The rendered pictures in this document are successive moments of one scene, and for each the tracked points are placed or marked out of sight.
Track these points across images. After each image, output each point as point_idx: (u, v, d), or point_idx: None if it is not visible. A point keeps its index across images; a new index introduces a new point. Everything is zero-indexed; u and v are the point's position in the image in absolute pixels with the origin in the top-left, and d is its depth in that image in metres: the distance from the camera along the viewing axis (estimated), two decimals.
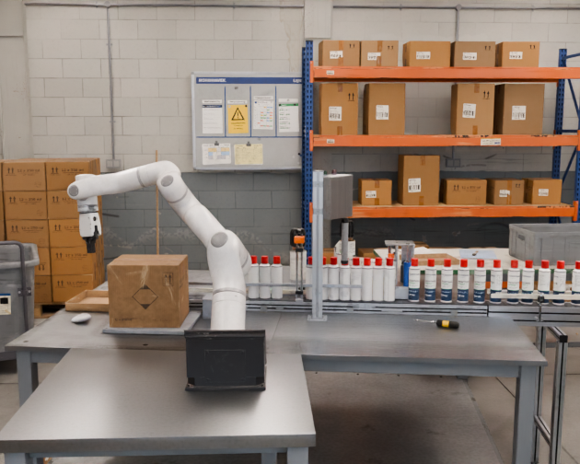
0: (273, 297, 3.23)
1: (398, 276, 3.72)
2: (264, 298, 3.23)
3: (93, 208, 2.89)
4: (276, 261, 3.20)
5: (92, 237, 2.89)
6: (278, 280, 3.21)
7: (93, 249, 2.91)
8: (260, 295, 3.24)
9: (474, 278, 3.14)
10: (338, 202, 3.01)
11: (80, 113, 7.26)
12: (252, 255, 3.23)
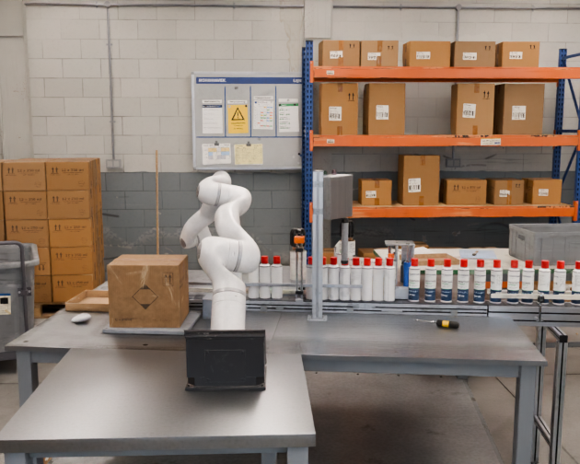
0: (273, 297, 3.23)
1: (398, 276, 3.72)
2: (264, 298, 3.23)
3: None
4: (276, 261, 3.20)
5: None
6: (278, 280, 3.21)
7: None
8: (260, 295, 3.24)
9: (474, 278, 3.14)
10: (338, 202, 3.01)
11: (80, 113, 7.26)
12: None
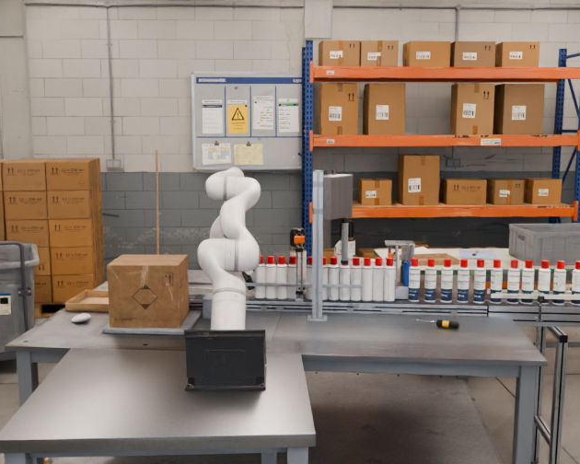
0: (289, 297, 3.22)
1: (398, 276, 3.72)
2: (282, 299, 3.22)
3: None
4: (293, 261, 3.20)
5: (244, 278, 3.21)
6: (295, 280, 3.21)
7: (250, 287, 3.23)
8: (276, 296, 3.23)
9: (474, 278, 3.14)
10: (338, 202, 3.01)
11: (80, 113, 7.26)
12: (270, 255, 3.23)
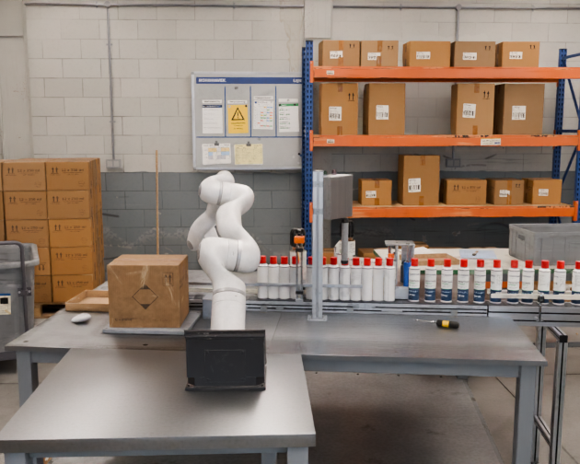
0: (292, 297, 3.22)
1: (398, 276, 3.72)
2: (284, 299, 3.21)
3: None
4: (295, 261, 3.20)
5: None
6: (297, 280, 3.20)
7: None
8: (279, 296, 3.23)
9: (474, 278, 3.14)
10: (338, 202, 3.01)
11: (80, 113, 7.26)
12: (272, 255, 3.23)
